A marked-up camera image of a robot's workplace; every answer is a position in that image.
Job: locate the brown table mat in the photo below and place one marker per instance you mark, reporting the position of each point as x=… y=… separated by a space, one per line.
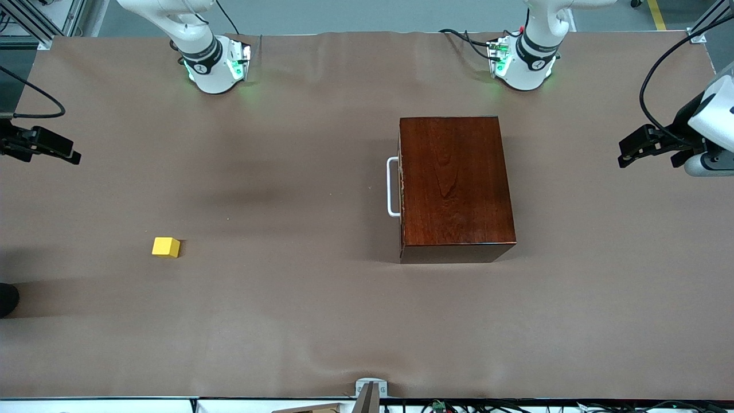
x=287 y=321

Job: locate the black round object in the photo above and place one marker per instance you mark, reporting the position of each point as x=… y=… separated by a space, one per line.
x=7 y=299

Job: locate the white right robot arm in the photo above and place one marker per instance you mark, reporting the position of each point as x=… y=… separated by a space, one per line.
x=209 y=74

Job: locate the aluminium frame with dark bars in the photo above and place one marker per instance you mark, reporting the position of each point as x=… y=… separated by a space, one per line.
x=74 y=17

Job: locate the aluminium post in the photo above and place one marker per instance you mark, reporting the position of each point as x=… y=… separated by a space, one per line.
x=370 y=401

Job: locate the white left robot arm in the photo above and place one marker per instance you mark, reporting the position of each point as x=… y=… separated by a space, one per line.
x=530 y=71

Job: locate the aluminium frame with corner bracket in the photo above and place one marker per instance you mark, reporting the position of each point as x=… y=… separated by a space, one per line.
x=714 y=16

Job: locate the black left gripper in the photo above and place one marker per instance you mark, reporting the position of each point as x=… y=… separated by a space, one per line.
x=682 y=124

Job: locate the brown cardboard piece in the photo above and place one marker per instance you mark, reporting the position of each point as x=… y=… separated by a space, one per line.
x=309 y=409

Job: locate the small metal bracket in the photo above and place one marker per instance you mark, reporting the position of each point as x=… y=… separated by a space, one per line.
x=362 y=383

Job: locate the yellow block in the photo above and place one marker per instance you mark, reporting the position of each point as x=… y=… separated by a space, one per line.
x=165 y=246

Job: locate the dark red wooden cabinet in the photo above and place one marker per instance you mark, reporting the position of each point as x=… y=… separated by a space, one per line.
x=453 y=183

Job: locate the white table edge rail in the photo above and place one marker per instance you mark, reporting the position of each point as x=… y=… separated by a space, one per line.
x=114 y=406

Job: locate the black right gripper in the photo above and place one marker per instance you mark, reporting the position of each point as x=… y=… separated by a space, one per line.
x=10 y=141

